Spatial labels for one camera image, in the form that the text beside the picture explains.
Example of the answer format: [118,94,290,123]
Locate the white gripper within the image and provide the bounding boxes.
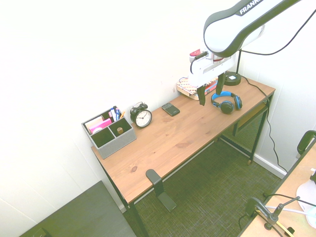
[188,57,238,107]

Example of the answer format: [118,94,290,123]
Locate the blue and black headphone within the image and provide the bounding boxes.
[210,90,243,115]

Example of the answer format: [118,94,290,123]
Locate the black headphone hanger hook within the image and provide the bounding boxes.
[145,169,177,213]

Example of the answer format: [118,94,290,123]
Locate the red book in stack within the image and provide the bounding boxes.
[204,79,219,91]

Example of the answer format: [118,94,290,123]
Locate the black desk lamp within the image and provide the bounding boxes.
[223,49,242,87]

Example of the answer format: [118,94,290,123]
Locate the stack of books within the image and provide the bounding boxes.
[176,76,219,101]

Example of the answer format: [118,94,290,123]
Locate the black smartphone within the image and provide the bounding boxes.
[161,103,180,117]

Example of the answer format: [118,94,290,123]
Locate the black twin-bell alarm clock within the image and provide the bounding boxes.
[130,101,153,129]

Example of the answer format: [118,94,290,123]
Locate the grey desk organizer box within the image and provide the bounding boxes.
[81,108,137,159]

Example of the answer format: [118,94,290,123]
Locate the pink sticky notes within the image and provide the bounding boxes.
[88,118,112,135]

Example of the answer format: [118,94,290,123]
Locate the beige notepad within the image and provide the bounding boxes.
[84,115,104,129]

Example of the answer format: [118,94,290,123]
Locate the black C-clamp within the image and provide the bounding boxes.
[238,197,269,232]

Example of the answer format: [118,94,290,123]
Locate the yellow bar clamp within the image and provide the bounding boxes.
[255,209,296,237]

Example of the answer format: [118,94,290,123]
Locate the black chair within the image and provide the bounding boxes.
[18,180,135,237]

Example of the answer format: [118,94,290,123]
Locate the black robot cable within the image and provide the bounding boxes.
[189,0,316,74]

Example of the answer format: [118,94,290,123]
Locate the black lamp power cable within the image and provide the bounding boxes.
[239,75,289,174]

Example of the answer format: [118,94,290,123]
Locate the wooden desk with black frame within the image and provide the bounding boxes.
[91,93,275,237]

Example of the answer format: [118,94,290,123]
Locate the black curved clamp handle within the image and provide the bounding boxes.
[297,130,316,158]

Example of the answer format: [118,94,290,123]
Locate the grey camera mount arm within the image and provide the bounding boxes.
[263,196,302,230]

